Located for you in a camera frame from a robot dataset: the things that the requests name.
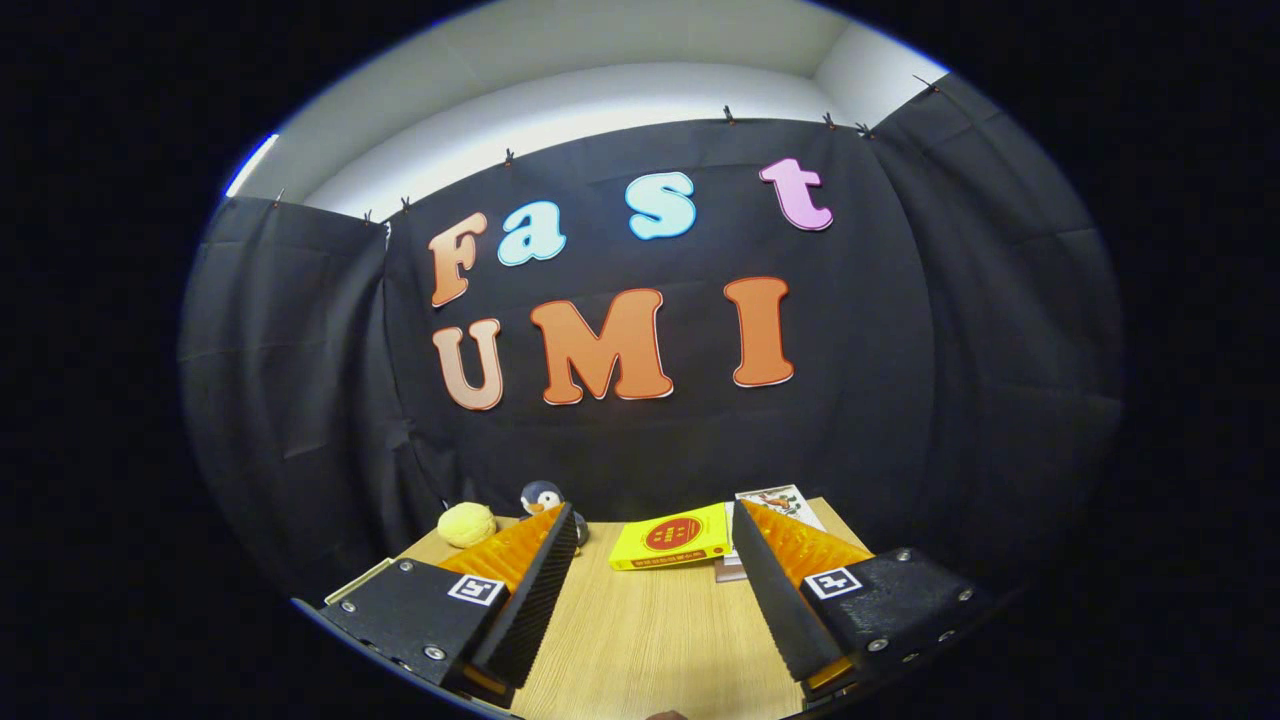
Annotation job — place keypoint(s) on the illustrated cover white book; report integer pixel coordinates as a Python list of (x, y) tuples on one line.
[(790, 500)]

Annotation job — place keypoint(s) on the row of black cloth clips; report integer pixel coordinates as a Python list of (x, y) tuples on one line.
[(508, 157)]

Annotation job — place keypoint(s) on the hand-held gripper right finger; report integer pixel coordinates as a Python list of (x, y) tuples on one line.
[(775, 600)]

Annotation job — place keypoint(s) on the yellow bun plush toy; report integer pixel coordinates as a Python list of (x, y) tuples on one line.
[(466, 523)]

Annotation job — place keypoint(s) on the cream fabric storage box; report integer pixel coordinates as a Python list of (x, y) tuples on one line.
[(360, 582)]

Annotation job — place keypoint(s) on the yellow book red label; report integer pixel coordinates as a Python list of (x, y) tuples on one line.
[(670, 540)]

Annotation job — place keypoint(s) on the ceiling tube light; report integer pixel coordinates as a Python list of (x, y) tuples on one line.
[(250, 165)]

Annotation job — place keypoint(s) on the penguin plush toy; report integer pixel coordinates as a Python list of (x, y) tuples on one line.
[(542, 495)]

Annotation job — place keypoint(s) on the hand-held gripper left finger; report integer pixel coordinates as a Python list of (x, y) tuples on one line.
[(540, 600)]

